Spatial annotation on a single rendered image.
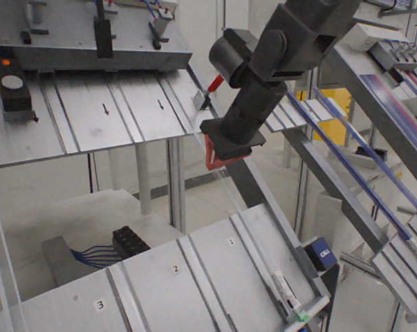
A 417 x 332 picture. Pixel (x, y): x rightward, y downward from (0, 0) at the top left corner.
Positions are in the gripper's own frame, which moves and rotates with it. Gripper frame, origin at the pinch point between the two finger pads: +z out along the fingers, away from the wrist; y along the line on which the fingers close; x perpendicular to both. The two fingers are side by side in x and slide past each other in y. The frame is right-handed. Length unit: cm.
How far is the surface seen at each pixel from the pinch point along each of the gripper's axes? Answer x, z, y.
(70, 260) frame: -4.6, 37.9, 22.1
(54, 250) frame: -10.0, 42.1, 24.3
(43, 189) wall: -99, 157, 8
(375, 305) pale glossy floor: 62, 70, -101
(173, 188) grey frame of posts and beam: -13.0, 33.0, -10.1
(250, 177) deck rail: 4.1, 1.6, -7.9
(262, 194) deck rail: 8.2, 1.5, -7.9
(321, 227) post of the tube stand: 18.9, 12.0, -29.6
